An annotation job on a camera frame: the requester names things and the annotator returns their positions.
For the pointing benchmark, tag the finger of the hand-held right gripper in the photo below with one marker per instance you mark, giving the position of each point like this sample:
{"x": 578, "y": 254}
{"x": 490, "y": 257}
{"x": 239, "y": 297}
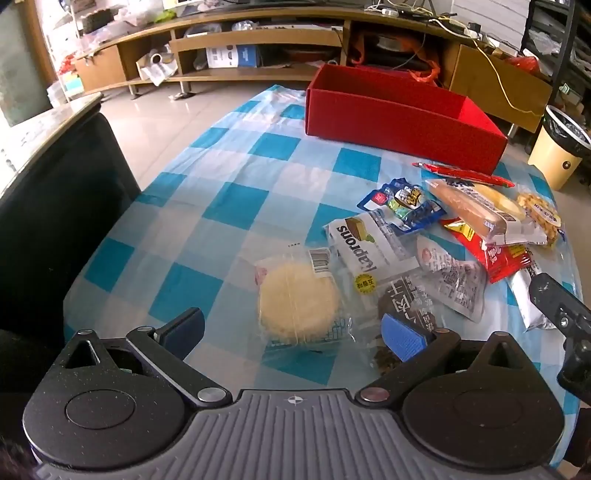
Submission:
{"x": 579, "y": 369}
{"x": 554, "y": 300}

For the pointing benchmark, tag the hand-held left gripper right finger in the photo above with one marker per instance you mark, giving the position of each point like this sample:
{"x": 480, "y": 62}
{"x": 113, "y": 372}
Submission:
{"x": 401, "y": 337}

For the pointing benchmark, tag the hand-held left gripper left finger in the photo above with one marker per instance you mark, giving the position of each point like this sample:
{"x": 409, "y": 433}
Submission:
{"x": 184, "y": 325}

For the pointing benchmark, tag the white spicy strip packet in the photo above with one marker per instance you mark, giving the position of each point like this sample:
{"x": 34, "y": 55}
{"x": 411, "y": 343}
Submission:
{"x": 531, "y": 304}

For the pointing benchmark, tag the red and yellow snack packet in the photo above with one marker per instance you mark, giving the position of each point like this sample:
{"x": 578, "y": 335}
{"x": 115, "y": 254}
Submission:
{"x": 494, "y": 258}

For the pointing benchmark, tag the white packet with red mark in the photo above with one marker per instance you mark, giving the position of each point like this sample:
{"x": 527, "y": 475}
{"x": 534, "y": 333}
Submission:
{"x": 452, "y": 277}

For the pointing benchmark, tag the yellow waffle packet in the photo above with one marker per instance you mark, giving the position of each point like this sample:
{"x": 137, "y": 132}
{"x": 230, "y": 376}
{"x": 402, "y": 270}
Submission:
{"x": 538, "y": 212}

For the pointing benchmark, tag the white square cake packet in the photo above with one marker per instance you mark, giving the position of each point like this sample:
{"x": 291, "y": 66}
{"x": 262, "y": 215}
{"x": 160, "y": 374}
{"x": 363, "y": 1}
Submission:
{"x": 369, "y": 249}

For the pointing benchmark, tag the round pale cake packet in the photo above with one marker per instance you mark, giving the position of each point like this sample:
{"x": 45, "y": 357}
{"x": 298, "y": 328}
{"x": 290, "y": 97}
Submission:
{"x": 295, "y": 300}

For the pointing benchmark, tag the long bread packet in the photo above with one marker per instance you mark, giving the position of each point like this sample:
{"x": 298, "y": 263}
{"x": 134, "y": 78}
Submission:
{"x": 471, "y": 207}

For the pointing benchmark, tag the blue candy packet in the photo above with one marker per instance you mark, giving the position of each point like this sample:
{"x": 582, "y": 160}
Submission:
{"x": 406, "y": 203}

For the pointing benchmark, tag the long red stick packet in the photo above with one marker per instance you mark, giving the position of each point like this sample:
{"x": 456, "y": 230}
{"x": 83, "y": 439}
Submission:
{"x": 461, "y": 173}

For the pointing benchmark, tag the red cardboard box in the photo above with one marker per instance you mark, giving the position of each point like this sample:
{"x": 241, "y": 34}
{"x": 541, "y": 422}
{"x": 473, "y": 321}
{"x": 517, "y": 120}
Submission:
{"x": 392, "y": 124}

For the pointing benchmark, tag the blue white checkered tablecloth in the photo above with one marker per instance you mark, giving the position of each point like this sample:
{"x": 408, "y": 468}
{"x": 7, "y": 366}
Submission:
{"x": 207, "y": 207}

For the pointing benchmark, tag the yellow trash bin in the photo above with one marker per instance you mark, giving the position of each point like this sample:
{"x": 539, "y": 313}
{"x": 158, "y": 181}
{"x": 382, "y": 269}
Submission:
{"x": 551, "y": 161}

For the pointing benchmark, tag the black chair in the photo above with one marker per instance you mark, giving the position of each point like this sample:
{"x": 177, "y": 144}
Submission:
{"x": 69, "y": 230}

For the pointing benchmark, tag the red plastic bag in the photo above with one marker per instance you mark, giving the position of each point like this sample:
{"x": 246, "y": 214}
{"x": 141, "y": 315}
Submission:
{"x": 521, "y": 63}

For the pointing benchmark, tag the grey stone-top table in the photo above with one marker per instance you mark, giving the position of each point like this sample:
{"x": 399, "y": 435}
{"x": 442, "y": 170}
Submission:
{"x": 41, "y": 129}

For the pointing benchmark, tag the white paper sheets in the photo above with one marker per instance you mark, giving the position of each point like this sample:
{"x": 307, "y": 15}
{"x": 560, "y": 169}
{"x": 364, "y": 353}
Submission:
{"x": 159, "y": 74}

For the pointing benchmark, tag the orange plastic bag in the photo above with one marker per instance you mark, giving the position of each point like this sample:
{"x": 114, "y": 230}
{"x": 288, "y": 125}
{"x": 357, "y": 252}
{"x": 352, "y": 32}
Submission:
{"x": 429, "y": 69}

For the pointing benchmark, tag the white cup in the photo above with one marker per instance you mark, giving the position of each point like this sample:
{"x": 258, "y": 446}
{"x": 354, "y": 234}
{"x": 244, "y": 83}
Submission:
{"x": 156, "y": 59}

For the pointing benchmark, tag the blue and white box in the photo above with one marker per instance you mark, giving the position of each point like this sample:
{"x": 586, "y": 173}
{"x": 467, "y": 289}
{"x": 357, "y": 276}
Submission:
{"x": 231, "y": 56}

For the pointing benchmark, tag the white power strip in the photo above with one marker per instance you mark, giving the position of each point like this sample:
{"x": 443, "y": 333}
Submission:
{"x": 466, "y": 30}

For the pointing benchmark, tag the white slatted panel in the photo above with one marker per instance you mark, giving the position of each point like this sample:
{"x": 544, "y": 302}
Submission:
{"x": 498, "y": 18}

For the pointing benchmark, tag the black metal rack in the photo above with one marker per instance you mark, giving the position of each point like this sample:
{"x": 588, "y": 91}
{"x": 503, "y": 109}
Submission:
{"x": 538, "y": 9}

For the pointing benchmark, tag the steel pot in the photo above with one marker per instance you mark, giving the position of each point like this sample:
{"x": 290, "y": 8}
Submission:
{"x": 390, "y": 42}

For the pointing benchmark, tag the wooden TV stand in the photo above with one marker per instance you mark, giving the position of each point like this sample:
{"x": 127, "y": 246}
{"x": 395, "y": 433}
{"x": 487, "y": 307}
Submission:
{"x": 258, "y": 39}

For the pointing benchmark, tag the black basket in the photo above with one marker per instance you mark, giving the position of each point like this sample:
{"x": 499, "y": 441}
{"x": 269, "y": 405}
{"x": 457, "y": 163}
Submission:
{"x": 97, "y": 19}

